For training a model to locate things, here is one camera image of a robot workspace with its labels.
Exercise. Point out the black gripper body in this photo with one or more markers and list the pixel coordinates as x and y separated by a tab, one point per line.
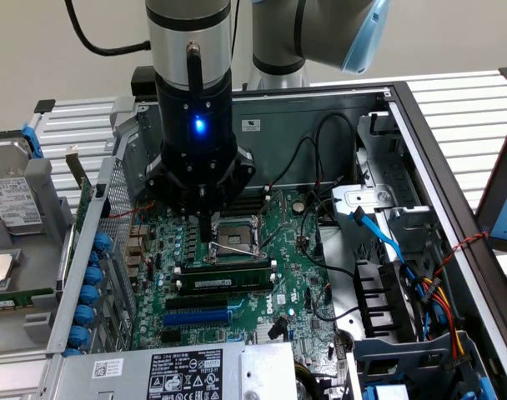
195	158

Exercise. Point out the green RAM stick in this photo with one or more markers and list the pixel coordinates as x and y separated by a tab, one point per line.
228	280
7	301

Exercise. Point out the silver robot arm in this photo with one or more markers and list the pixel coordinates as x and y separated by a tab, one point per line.
170	41

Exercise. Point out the RAM slot white latches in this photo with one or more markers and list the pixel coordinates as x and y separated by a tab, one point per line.
245	204
176	270
249	192
177	285

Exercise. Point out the white label sticker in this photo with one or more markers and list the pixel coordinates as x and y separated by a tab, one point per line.
251	125

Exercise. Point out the open PC case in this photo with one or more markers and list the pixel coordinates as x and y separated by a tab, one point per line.
287	146

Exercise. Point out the silver port block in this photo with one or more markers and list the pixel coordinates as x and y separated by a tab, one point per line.
138	247
139	233
134	266

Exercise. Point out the silver coin battery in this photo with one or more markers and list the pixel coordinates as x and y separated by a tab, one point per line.
298	206

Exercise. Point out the CPU socket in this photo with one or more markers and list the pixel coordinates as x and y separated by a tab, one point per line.
237	239

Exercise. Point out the metal locking lever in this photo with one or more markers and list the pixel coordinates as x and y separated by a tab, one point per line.
234	248

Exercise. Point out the green graphics card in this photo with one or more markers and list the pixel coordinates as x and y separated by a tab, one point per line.
84	200

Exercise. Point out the blue card clip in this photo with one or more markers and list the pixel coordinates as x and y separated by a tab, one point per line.
83	314
78	336
94	258
73	352
102	242
93	276
88	294

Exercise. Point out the black box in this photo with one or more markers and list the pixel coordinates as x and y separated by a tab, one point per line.
143	83

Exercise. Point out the silver disk bay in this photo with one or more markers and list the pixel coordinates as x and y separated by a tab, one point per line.
362	198

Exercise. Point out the long black expansion slot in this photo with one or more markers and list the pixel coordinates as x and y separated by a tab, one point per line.
197	302

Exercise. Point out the green motherboard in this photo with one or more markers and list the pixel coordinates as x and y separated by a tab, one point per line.
245	308

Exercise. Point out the blue expansion slot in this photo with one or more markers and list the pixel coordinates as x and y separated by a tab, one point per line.
195	318

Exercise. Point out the grey parts rack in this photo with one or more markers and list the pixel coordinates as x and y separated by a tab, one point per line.
36	258

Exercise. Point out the silver hard disk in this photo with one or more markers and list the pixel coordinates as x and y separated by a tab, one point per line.
11	200

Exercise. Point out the short black expansion slot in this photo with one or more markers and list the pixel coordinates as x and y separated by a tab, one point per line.
170	336

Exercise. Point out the black angled plug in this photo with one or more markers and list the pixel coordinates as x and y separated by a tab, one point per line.
277	327

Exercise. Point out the silver chipset heatsink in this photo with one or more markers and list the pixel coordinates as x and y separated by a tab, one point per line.
266	333

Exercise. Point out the grey power supply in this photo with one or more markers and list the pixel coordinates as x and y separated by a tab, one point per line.
111	375

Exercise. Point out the laptop screen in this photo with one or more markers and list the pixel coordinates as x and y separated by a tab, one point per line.
503	196

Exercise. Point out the blue disk caddy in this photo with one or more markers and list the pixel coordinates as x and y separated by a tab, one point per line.
385	392

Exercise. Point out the blue disk rail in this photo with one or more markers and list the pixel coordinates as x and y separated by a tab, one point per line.
31	139

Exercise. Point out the black fan duct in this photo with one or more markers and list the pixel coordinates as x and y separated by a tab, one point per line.
383	296

